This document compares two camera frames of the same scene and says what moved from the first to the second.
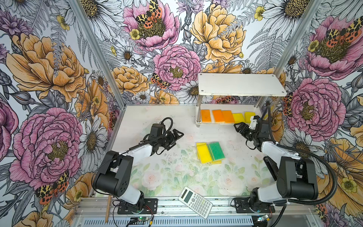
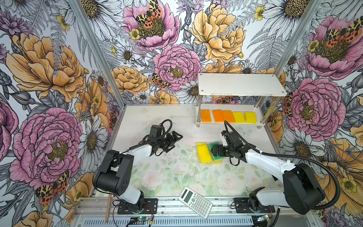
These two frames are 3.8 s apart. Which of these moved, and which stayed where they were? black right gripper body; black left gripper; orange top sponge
Moved: black right gripper body
Stayed: orange top sponge; black left gripper
